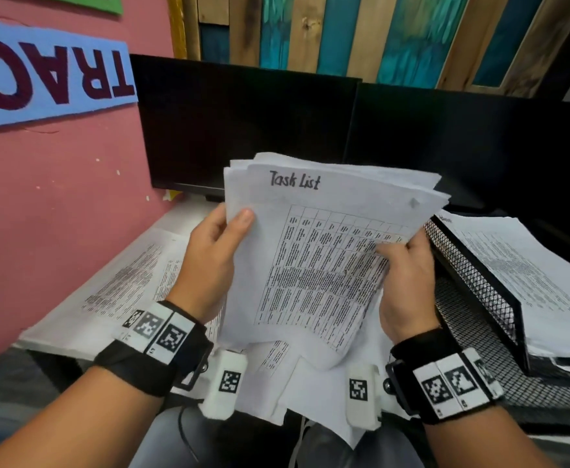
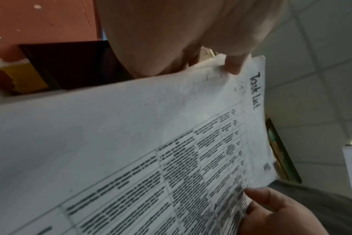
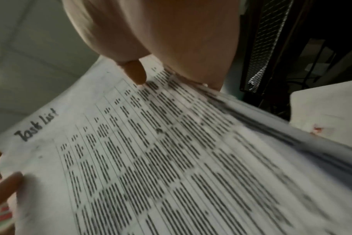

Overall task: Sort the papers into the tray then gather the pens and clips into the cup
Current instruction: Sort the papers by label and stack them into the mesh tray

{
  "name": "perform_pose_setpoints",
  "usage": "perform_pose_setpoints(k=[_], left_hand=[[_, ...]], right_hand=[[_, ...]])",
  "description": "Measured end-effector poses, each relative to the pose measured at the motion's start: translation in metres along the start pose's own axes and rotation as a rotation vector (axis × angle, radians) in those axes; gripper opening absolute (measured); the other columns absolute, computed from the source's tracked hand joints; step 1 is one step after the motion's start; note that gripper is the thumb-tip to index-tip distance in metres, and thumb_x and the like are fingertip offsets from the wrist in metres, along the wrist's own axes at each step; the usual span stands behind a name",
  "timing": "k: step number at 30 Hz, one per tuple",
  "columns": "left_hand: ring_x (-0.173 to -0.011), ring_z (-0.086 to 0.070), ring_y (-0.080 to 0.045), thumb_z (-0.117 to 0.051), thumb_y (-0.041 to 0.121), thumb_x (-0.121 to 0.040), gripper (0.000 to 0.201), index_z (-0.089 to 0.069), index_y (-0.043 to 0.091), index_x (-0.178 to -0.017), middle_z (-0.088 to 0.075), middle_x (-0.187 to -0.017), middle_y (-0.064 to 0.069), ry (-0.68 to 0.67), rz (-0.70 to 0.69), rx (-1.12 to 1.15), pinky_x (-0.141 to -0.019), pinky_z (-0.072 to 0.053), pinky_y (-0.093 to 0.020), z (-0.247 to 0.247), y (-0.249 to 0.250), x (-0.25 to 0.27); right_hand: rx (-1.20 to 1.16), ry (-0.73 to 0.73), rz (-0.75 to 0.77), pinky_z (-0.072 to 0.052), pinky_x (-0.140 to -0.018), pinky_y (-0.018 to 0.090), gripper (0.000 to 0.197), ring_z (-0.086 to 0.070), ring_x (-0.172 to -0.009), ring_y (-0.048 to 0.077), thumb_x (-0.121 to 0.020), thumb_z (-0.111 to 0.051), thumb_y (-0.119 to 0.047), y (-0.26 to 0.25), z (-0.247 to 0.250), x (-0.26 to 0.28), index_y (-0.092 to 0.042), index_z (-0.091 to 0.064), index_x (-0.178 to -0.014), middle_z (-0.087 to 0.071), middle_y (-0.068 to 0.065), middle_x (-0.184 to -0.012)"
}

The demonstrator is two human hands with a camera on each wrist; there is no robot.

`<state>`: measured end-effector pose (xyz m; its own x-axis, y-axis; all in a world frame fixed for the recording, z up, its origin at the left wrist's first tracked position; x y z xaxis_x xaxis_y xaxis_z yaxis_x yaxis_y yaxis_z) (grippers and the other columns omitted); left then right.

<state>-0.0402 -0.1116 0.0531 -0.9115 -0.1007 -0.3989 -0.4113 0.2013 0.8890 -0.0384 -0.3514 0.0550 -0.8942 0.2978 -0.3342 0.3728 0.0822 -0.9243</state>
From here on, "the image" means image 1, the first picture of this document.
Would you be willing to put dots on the person's left hand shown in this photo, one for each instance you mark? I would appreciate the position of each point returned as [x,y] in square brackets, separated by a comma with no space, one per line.
[207,272]

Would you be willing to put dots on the person's right hand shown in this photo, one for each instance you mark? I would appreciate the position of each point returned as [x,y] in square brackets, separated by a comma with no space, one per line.
[409,292]

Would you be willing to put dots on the yellow paper scrap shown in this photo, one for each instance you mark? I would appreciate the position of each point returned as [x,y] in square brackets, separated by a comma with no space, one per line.
[170,194]

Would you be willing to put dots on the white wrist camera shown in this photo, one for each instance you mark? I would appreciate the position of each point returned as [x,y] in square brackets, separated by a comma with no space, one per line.
[363,414]
[219,404]

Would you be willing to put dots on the person's left forearm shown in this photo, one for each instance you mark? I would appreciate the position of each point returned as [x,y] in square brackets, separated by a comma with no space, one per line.
[80,424]

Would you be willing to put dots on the black computer monitor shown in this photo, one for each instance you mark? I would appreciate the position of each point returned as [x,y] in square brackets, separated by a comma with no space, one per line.
[499,151]
[226,121]

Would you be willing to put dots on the black mesh paper tray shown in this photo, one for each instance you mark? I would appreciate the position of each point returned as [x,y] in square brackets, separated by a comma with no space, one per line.
[475,287]

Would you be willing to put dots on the white desk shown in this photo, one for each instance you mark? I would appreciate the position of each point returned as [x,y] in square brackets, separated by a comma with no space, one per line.
[187,214]

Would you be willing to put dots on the pile of printed papers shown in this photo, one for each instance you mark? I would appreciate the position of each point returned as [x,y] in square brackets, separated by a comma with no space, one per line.
[119,287]

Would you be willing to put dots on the green wall sign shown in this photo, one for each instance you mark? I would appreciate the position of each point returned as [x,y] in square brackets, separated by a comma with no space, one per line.
[85,2]

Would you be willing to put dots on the blue sign with maroon letters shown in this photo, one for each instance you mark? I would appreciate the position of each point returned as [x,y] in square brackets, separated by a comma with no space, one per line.
[46,73]

